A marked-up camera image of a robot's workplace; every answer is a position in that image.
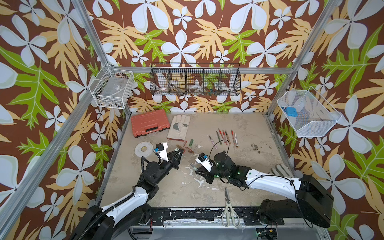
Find red plastic tool case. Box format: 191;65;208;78
131;110;170;138

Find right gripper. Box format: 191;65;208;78
193;164;231;184

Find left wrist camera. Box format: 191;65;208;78
154;143;169;163

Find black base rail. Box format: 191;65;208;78
127;207;284;226

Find white handled scissors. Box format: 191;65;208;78
221;188;241;228

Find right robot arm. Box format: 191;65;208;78
196;152;334;228

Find red gel pen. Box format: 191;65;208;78
231;129;236;146

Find dark green pen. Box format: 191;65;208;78
216;131;223;145

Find pink pen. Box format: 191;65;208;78
208;135;217;149

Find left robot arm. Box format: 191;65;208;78
70;144;184;240

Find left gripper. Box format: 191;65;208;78
154;147;181;185

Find blue object in basket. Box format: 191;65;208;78
285;107;298;118

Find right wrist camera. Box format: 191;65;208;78
196;153;214;173

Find white wire basket left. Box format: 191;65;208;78
90;68;136;109

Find white tape roll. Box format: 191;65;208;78
135;142;154;158

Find clear red-capped pen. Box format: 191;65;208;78
222;130;228;145

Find white mesh basket right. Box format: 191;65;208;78
277;90;342;138

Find beige work glove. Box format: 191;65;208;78
167;115;191;141

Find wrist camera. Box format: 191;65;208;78
154;143;169;163
196;153;214;173

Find black wire basket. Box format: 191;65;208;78
149;63;242;96

